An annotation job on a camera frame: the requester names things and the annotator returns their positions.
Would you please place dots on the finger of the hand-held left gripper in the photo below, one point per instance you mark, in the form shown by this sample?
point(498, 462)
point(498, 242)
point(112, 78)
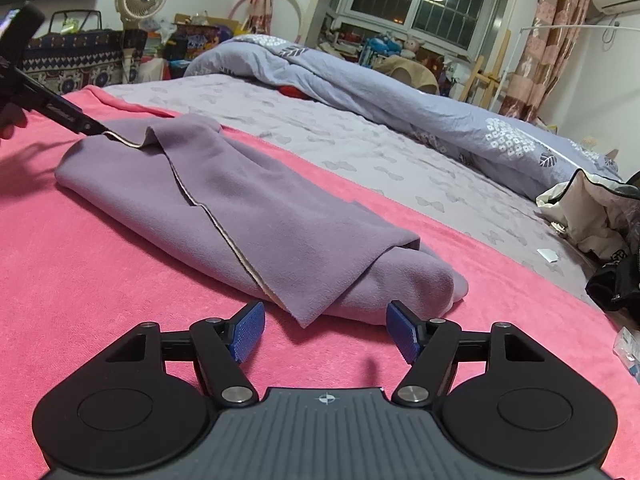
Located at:
point(62, 110)

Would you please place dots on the black and white bag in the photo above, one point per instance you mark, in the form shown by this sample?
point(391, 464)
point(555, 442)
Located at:
point(590, 215)

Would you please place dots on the white plush rabbit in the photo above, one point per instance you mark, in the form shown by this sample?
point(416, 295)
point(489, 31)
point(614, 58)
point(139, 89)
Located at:
point(410, 46)

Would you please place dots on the pink blanket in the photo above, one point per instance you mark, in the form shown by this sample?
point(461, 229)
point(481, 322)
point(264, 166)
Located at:
point(100, 260)

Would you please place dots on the blue plush toy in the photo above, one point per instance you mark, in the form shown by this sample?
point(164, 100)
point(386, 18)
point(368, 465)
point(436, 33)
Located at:
point(385, 45)

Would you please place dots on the pink patterned curtain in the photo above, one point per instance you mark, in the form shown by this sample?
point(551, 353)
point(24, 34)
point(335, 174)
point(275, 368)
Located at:
point(550, 35)

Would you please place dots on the small white paper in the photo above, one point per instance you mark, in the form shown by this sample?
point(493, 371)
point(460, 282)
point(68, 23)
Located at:
point(547, 256)

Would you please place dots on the purple shirt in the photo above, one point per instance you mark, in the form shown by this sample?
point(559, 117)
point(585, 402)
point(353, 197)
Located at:
point(300, 240)

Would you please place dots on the red and white cloth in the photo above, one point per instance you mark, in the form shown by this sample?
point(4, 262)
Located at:
point(152, 69)

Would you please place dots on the blue-grey floral duvet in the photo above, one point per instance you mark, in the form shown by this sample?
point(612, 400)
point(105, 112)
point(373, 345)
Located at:
point(375, 85)

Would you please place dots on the clear plastic package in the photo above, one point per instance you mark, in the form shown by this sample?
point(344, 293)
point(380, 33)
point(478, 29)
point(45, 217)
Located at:
point(629, 352)

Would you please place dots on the white plastic bag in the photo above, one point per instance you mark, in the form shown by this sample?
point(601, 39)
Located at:
point(157, 25)

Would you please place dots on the white clothes rack pole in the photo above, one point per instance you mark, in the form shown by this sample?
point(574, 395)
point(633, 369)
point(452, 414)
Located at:
point(560, 25)

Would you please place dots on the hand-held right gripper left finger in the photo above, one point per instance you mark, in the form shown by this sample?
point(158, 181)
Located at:
point(247, 332)

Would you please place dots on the patterned cloth cover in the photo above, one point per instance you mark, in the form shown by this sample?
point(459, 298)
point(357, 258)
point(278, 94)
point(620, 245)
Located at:
point(70, 65)

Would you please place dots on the wooden easel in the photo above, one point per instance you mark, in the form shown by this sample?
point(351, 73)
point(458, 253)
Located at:
point(475, 85)

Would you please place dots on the pink hula hoop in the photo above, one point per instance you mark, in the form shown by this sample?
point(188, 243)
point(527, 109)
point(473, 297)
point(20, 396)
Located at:
point(239, 2)

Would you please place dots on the colourful printed box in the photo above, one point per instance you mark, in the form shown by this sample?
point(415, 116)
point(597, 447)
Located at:
point(205, 40)

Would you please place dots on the tan cushion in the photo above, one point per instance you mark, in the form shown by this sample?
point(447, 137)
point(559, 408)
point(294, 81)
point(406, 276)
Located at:
point(410, 72)

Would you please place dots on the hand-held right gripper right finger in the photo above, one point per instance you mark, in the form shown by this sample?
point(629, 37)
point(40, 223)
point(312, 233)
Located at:
point(402, 332)

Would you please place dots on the grey butterfly-print bed sheet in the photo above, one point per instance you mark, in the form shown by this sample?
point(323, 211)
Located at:
point(350, 150)

